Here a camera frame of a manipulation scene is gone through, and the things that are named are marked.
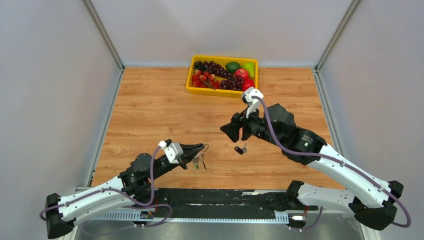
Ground green avocado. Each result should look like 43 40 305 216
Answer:
225 61 242 74

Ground red apple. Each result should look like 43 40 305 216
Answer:
234 68 250 80

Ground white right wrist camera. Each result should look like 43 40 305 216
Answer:
241 86 264 119

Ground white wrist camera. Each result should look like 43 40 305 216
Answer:
158 140 184 164
241 86 264 119

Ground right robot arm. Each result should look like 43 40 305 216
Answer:
220 104 404 231

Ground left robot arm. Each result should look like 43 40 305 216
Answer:
39 139 208 239

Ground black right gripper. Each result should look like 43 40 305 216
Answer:
219 102 283 148

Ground yellow fruit tray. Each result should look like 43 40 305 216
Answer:
185 55 259 98

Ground large silver keyring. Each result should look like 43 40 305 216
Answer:
192 144 209 171

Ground dark grape bunch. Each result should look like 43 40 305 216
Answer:
192 60 244 91

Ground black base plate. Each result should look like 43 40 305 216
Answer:
153 188 307 220

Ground green pear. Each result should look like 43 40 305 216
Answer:
242 62 256 79

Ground red strawberries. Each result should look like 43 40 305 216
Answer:
191 69 220 90

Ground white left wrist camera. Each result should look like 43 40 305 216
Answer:
158 140 184 164

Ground red tomato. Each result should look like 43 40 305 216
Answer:
241 78 256 92

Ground black key tag with key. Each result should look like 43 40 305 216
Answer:
234 142 248 155

